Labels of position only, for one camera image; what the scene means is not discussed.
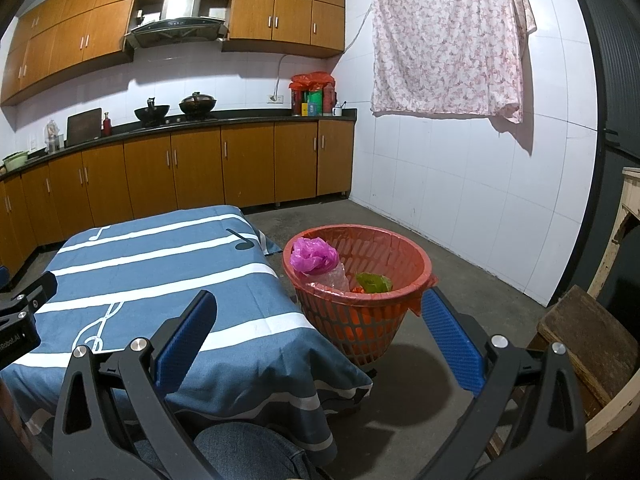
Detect magenta plastic bag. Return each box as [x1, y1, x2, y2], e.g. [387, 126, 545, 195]
[291, 237, 341, 276]

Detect dark ribbed door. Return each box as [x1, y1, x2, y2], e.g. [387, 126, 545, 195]
[560, 0, 640, 291]

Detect brown wooden block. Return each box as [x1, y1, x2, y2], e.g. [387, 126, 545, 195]
[537, 285, 634, 412]

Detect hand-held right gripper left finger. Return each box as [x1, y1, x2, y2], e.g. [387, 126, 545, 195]
[50, 289, 223, 480]

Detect glass jar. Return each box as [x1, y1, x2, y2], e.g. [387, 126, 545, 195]
[44, 120, 65, 154]

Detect black lidded wok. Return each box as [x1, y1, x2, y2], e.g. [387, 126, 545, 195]
[179, 91, 218, 117]

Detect light green plastic bag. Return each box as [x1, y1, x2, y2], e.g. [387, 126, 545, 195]
[356, 272, 394, 294]

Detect black countertop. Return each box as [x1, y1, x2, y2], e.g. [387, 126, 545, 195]
[0, 109, 358, 177]

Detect white power cable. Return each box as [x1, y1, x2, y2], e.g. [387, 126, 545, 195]
[276, 52, 292, 96]

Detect red plastic basket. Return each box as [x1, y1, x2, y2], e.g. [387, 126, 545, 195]
[282, 225, 434, 367]

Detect steel range hood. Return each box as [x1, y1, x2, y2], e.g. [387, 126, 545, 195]
[124, 0, 229, 51]

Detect pale wooden chair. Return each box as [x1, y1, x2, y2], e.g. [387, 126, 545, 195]
[485, 167, 640, 461]

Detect clear plastic bag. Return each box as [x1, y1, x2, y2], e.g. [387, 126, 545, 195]
[312, 260, 351, 294]

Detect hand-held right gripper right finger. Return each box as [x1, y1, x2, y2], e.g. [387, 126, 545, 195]
[417, 287, 587, 480]

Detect blue striped music-note tablecloth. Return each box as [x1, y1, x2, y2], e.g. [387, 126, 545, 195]
[0, 204, 373, 467]

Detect red plastic covered canisters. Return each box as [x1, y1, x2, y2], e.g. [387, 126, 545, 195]
[290, 71, 337, 117]

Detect floral hanging cloth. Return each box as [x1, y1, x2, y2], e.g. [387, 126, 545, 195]
[370, 0, 537, 134]

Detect wooden upper cabinet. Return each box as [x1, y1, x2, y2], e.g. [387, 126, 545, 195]
[0, 0, 237, 107]
[222, 0, 347, 59]

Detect person's jeans legs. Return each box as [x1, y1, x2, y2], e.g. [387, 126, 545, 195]
[135, 422, 312, 480]

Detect wooden lower cabinets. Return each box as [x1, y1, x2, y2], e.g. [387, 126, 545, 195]
[0, 120, 357, 275]

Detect brown cutting board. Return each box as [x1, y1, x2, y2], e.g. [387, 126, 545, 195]
[66, 108, 103, 147]

